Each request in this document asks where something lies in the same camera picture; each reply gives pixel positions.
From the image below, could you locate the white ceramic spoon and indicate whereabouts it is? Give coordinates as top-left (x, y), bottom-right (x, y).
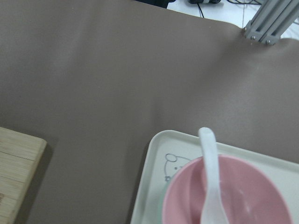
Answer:
top-left (198, 127), bottom-right (229, 224)

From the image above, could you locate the small pink bowl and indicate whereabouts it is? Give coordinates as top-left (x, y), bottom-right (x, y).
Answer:
top-left (161, 155), bottom-right (293, 224)

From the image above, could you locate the cream serving tray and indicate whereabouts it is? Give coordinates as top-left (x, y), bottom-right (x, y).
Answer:
top-left (130, 130), bottom-right (299, 224)

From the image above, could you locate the wooden cutting board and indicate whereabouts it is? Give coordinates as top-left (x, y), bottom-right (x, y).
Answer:
top-left (0, 127), bottom-right (47, 224)

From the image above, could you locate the aluminium frame post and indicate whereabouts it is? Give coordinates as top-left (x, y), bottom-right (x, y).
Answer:
top-left (244, 0), bottom-right (299, 45)

